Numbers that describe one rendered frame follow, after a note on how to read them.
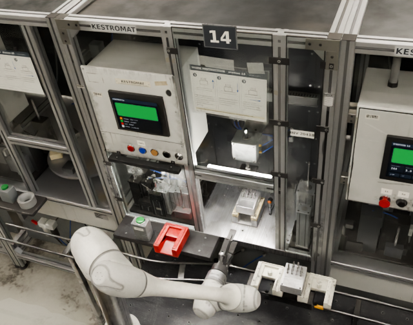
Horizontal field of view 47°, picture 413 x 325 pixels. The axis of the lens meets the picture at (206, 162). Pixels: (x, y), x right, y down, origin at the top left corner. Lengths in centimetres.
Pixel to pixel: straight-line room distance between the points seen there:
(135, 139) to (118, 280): 77
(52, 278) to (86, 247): 200
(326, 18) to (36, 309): 270
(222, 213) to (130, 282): 101
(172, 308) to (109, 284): 93
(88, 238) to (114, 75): 67
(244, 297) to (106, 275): 62
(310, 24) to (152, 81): 63
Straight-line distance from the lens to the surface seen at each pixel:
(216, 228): 247
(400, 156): 180
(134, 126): 208
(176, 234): 242
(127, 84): 199
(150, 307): 252
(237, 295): 195
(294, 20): 178
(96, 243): 171
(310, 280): 231
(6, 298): 375
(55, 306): 356
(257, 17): 181
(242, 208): 240
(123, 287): 163
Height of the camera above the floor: 277
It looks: 41 degrees down
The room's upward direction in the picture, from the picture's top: 8 degrees counter-clockwise
